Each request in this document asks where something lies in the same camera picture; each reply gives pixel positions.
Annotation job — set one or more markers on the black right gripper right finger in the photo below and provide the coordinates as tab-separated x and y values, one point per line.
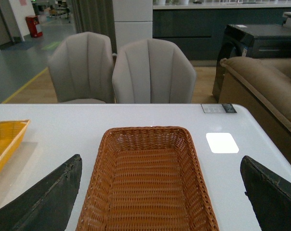
269	195

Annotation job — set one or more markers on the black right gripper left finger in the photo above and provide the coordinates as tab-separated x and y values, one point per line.
48	204

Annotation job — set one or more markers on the yellow wicker basket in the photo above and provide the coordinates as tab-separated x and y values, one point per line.
11	136

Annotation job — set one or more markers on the brown wicker basket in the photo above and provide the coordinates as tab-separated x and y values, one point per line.
147	179

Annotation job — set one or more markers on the table label sticker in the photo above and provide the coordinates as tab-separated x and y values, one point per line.
218	108

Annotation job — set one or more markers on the tan sofa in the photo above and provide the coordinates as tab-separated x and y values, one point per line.
263	86

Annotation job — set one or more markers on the left grey upholstered chair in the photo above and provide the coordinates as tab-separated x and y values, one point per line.
81	69

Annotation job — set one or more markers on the grey upholstered chair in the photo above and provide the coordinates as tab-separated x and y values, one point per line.
81	69
153	71

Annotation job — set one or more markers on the black appliance cabinet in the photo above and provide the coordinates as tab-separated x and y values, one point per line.
255	41

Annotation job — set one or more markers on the right grey upholstered chair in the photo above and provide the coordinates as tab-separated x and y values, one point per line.
153	71

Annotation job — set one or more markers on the red box on floor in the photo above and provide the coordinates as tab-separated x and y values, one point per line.
34	27

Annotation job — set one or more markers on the dark kitchen counter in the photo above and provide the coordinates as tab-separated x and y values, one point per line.
198	29

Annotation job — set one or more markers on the grey curtain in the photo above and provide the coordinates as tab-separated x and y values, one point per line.
95	16

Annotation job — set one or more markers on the white pillar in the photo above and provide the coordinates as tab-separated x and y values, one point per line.
133	20

